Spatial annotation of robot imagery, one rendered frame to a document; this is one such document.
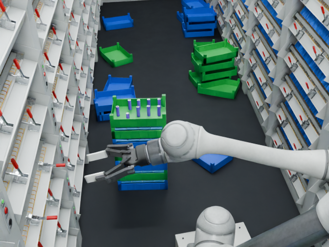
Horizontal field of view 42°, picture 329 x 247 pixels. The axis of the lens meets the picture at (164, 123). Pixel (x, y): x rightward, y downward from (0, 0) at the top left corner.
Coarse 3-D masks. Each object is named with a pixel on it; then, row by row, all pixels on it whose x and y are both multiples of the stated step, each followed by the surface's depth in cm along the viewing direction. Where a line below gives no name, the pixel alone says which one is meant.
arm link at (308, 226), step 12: (324, 204) 128; (300, 216) 136; (312, 216) 131; (324, 216) 127; (276, 228) 141; (288, 228) 136; (300, 228) 133; (312, 228) 131; (324, 228) 129; (252, 240) 146; (264, 240) 142; (276, 240) 138; (288, 240) 136; (300, 240) 133; (312, 240) 132
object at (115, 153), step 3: (105, 150) 154; (108, 150) 153; (111, 150) 153; (114, 150) 152; (117, 150) 152; (120, 150) 151; (123, 150) 150; (126, 150) 150; (129, 150) 149; (111, 153) 153; (114, 153) 152; (117, 153) 151; (120, 153) 150; (123, 153) 151; (126, 153) 149; (129, 153) 148; (108, 156) 155; (117, 156) 152; (120, 156) 152
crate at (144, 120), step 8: (112, 104) 239; (120, 104) 246; (136, 104) 246; (144, 104) 246; (152, 104) 246; (112, 112) 236; (120, 112) 242; (128, 112) 242; (136, 112) 242; (144, 112) 241; (152, 112) 241; (112, 120) 228; (120, 120) 228; (128, 120) 228; (136, 120) 228; (144, 120) 229; (152, 120) 229; (160, 120) 229
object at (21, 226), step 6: (42, 144) 174; (36, 156) 167; (36, 162) 165; (36, 168) 162; (36, 174) 162; (30, 180) 157; (30, 186) 154; (30, 192) 152; (36, 192) 155; (30, 198) 152; (24, 204) 147; (24, 210) 145; (24, 216) 143
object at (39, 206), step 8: (48, 136) 177; (56, 136) 178; (48, 144) 179; (56, 144) 180; (48, 152) 175; (48, 160) 172; (40, 176) 163; (48, 176) 165; (40, 184) 160; (48, 184) 162; (40, 192) 157; (32, 200) 153; (40, 200) 154; (40, 208) 151; (40, 224) 146; (24, 232) 141; (32, 232) 142; (24, 240) 139; (32, 240) 140
